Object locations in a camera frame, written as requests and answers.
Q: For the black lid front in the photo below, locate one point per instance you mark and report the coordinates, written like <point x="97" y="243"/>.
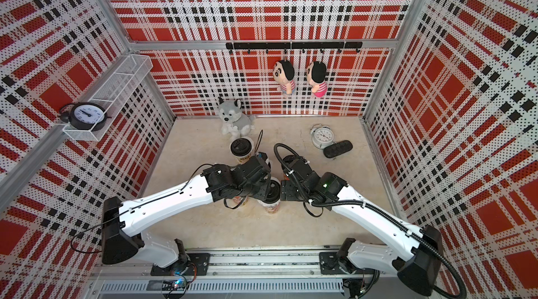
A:
<point x="270" y="194"/>

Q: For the black cup lid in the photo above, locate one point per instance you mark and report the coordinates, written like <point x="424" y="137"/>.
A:
<point x="241" y="147"/>

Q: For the black oblong case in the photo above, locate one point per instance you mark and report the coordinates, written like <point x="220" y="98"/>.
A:
<point x="337" y="149"/>

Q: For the boy doll pink shirt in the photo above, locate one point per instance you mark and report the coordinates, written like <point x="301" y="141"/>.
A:
<point x="316" y="78"/>

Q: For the boy doll striped shirt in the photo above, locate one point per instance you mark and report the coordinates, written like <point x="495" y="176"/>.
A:
<point x="284" y="74"/>

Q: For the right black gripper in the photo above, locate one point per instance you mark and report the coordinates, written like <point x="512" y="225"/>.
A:
<point x="286" y="190"/>

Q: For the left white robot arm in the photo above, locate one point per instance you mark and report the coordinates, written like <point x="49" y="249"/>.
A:
<point x="125" y="230"/>

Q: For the white wire basket shelf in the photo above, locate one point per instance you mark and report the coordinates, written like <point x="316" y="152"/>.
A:
<point x="114" y="93"/>

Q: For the metal base rail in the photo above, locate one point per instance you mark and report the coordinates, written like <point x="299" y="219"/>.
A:
<point x="255" y="272"/>

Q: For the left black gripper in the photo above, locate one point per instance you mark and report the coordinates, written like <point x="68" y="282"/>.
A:
<point x="264" y="190"/>

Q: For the yellow-red paper cup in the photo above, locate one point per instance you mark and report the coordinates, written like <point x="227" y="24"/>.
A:
<point x="243" y="159"/>

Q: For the red paper cup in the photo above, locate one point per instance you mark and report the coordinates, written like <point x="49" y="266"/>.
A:
<point x="272" y="208"/>
<point x="240" y="201"/>

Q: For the grey white husky plush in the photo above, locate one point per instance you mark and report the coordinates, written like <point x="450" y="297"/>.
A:
<point x="235" y="122"/>

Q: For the black hook rail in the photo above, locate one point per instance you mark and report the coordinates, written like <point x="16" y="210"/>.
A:
<point x="294" y="45"/>

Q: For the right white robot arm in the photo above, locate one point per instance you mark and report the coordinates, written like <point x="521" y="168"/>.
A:
<point x="414" y="254"/>

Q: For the black round clock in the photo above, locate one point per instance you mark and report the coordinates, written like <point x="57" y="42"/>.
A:
<point x="84" y="116"/>

